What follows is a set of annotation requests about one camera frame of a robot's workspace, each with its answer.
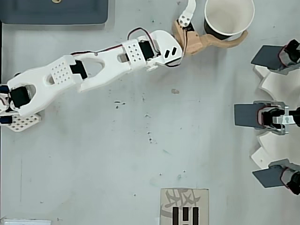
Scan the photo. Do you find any grey pump module with paddle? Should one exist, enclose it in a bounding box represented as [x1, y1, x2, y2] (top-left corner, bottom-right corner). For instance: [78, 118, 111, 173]
[252, 158, 300, 195]
[233, 100, 300, 135]
[250, 39, 300, 75]

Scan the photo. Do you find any black red servo cable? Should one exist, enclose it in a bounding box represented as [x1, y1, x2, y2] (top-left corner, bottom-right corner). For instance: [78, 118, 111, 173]
[71, 45, 125, 56]
[127, 27, 162, 57]

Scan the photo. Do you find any dark grey tray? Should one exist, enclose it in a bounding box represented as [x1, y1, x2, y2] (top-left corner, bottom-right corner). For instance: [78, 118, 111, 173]
[0, 0, 110, 25]

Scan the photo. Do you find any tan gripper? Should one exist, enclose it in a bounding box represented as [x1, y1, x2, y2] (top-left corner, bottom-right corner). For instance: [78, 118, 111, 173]
[172, 0, 249, 57]

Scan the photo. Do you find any cardboard card with black print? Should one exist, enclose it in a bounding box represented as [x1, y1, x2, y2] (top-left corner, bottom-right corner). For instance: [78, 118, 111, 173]
[160, 187, 210, 225]

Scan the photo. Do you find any light gripper servo cable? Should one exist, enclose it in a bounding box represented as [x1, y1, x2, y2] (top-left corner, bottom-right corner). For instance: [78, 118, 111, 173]
[163, 29, 188, 68]

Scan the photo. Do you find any black paper cup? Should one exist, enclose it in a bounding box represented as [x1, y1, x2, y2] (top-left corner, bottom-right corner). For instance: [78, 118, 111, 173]
[203, 0, 255, 40]

